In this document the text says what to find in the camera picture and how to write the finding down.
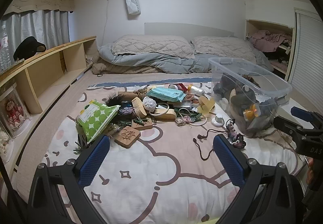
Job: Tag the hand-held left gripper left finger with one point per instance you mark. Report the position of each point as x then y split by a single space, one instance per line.
94 161

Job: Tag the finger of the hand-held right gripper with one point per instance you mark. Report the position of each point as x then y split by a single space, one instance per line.
300 111
285 123

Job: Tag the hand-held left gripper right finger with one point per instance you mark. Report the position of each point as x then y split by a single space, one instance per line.
228 161

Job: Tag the green clothespin with white loop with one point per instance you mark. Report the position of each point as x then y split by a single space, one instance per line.
137 122

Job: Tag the clear plastic storage bin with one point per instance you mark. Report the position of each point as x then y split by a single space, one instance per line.
252 75

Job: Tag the person's right hand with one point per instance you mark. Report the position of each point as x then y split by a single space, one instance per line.
311 171

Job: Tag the black hair claw clips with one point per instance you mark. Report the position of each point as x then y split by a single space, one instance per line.
82 141

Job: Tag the crocheted tassel ornament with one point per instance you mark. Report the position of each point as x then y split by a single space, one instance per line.
236 137

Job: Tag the orange yellow toy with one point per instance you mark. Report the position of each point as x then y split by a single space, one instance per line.
249 111

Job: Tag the jute tassel with foil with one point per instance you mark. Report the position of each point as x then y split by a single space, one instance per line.
113 128

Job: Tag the carved square wooden mould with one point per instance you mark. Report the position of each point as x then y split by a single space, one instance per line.
126 136

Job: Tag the white round knob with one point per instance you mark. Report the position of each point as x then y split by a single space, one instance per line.
218 120

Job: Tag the green polka-dot pouch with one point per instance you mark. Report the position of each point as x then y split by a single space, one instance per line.
96 118

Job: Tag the white shutter door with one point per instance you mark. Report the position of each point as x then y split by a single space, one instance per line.
307 57

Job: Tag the yellow plastic piece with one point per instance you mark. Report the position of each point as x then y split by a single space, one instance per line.
205 106

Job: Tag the rectangular wooden block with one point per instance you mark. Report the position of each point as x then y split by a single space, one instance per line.
145 126

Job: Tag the blue shiny clip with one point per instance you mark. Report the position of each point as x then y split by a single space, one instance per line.
126 106

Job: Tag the black feather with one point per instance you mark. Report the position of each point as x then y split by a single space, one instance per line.
112 100

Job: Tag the beige bed mattress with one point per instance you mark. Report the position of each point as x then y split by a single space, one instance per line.
75 95

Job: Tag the pink printed blanket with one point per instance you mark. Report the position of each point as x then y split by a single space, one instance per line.
161 176

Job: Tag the oval wooden box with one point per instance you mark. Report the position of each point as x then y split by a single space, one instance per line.
138 108

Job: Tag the clear plastic packet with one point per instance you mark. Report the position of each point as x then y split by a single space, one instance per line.
188 104

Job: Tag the oval wooden block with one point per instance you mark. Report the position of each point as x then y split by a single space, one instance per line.
166 115

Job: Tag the pile of clothes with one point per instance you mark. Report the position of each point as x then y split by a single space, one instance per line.
270 40

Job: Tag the small bottle with orange cap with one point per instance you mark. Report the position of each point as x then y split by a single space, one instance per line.
195 90

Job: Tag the white yarn ball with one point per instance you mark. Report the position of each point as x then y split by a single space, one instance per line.
149 103

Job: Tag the jute twine bundle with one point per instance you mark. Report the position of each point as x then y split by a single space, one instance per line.
140 92

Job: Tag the red packet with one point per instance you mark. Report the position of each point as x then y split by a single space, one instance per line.
181 86

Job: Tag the white crochet item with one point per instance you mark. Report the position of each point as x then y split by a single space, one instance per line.
5 142

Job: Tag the teal wet wipes packet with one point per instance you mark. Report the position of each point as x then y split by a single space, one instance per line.
165 94

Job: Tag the framed doll figure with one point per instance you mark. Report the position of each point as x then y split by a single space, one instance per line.
14 113

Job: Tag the beige fuzzy blanket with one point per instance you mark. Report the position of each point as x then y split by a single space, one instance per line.
121 69

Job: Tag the grey textured pillow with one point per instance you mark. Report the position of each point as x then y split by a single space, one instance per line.
222 47
151 45

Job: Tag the wooden shelf unit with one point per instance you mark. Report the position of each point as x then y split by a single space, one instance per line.
48 60

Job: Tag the grey duvet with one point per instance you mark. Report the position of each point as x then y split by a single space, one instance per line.
171 62

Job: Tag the black cap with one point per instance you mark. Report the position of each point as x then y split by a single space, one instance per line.
26 47

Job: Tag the clear water bottle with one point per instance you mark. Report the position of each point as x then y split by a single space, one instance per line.
4 52

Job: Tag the grey curtain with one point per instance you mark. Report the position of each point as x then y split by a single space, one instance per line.
45 27

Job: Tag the wooden wall cubby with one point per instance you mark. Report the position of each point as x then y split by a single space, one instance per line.
249 30

